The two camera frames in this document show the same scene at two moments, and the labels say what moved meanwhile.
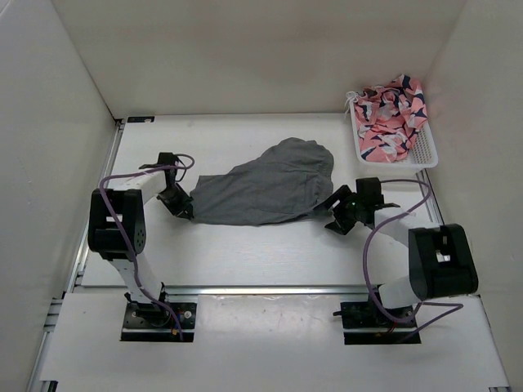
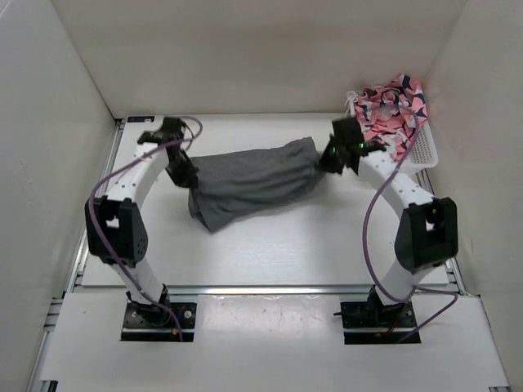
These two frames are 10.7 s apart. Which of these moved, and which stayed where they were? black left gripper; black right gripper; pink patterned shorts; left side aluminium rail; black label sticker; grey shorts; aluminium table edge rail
Moved: grey shorts; black right gripper; black left gripper
Stayed: black label sticker; aluminium table edge rail; pink patterned shorts; left side aluminium rail
